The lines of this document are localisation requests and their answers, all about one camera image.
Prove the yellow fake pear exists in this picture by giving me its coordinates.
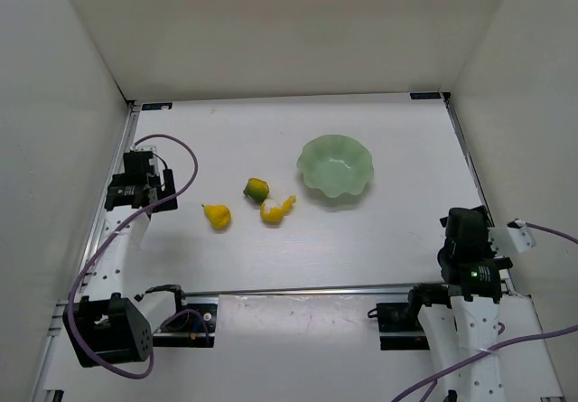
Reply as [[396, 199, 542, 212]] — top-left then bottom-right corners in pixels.
[[202, 204, 232, 230]]

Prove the green yellow fake mango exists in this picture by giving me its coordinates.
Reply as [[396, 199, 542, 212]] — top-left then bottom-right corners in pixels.
[[243, 178, 270, 204]]

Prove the peeled yellow fake lemon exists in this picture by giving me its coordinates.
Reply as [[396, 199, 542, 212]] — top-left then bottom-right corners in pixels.
[[259, 195, 296, 225]]

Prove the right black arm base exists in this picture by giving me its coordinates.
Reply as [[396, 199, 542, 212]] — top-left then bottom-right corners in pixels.
[[367, 303, 429, 351]]

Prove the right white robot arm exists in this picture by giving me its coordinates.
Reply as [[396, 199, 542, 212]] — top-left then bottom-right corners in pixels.
[[408, 208, 512, 401]]

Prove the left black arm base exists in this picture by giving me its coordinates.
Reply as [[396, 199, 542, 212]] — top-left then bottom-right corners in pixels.
[[153, 296, 219, 349]]

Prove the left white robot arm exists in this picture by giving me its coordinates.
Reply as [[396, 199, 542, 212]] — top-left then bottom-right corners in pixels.
[[63, 145, 183, 368]]

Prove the green wavy fruit bowl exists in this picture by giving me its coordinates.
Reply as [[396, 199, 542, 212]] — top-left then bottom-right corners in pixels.
[[296, 135, 375, 199]]

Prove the left blue corner label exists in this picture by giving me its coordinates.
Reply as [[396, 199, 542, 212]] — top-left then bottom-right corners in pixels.
[[141, 102, 172, 111]]

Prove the blue corner label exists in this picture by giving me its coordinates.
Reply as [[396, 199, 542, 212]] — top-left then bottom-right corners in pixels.
[[409, 92, 442, 100], [141, 102, 172, 111]]

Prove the right blue corner label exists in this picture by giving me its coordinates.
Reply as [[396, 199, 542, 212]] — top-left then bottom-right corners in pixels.
[[409, 92, 442, 100]]

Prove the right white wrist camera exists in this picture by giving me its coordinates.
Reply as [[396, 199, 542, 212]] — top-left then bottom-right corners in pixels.
[[488, 219, 536, 257]]

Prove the front aluminium rail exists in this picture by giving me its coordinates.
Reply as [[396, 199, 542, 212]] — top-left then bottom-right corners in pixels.
[[185, 283, 417, 297]]

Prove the aluminium rail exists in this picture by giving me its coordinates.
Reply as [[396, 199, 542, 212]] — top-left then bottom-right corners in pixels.
[[443, 92, 520, 296], [185, 283, 417, 297], [71, 101, 139, 294]]

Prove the left aluminium rail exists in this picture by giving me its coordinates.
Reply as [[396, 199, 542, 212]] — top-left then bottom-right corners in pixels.
[[71, 101, 139, 294]]

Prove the right aluminium rail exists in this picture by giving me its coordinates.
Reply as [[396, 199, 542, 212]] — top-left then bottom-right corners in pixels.
[[443, 92, 520, 296]]

